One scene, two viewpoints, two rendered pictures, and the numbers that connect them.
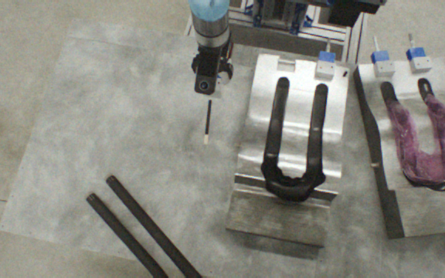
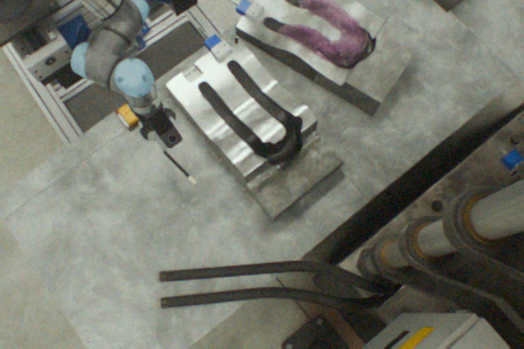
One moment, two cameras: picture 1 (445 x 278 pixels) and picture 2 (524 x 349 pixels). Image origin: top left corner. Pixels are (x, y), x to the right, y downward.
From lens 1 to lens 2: 0.47 m
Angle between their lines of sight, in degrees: 12
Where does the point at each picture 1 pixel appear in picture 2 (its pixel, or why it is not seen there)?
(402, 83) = (275, 10)
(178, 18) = (31, 128)
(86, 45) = (27, 210)
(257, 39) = not seen: hidden behind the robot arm
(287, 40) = (143, 56)
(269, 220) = (294, 182)
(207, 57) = (156, 118)
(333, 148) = (283, 95)
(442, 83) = not seen: outside the picture
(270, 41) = not seen: hidden behind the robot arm
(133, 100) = (110, 209)
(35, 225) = not seen: outside the picture
